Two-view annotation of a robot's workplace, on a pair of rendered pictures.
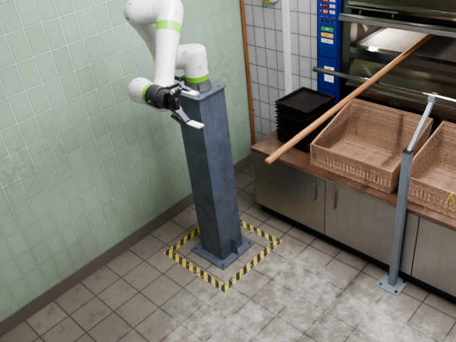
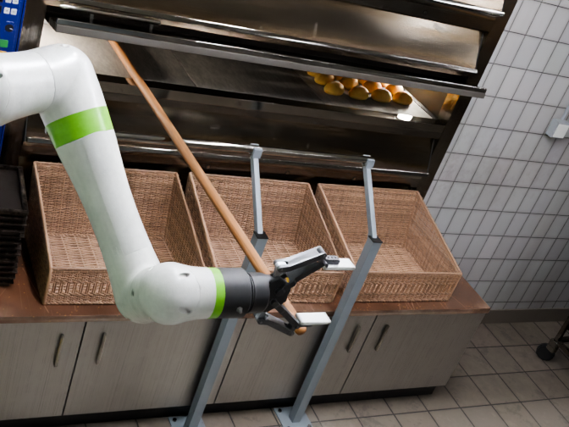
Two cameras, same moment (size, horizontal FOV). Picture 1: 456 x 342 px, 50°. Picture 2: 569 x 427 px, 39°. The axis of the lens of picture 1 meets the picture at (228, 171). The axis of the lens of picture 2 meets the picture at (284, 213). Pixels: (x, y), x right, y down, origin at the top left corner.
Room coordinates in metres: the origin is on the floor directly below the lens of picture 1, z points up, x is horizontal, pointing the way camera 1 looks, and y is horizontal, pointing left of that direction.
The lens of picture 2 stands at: (1.62, 1.43, 2.33)
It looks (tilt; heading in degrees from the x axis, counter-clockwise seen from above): 28 degrees down; 278
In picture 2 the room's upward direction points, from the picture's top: 21 degrees clockwise
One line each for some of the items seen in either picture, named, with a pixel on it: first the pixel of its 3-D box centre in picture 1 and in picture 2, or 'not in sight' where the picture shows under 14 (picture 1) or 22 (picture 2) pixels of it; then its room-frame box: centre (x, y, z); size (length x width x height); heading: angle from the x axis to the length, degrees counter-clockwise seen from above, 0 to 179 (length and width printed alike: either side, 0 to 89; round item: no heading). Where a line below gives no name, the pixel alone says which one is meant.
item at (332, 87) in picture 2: not in sight; (344, 67); (2.12, -2.19, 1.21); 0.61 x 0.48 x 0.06; 132
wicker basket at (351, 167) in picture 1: (369, 142); (115, 232); (2.50, -0.88, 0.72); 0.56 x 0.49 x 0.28; 42
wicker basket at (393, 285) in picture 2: not in sight; (383, 242); (1.62, -1.68, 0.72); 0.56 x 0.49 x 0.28; 42
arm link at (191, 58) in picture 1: (193, 62); not in sight; (2.53, 0.12, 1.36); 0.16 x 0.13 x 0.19; 75
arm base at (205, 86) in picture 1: (191, 81); not in sight; (2.56, 0.14, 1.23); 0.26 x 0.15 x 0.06; 43
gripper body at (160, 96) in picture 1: (169, 100); (264, 292); (1.78, 0.19, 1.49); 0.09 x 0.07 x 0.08; 43
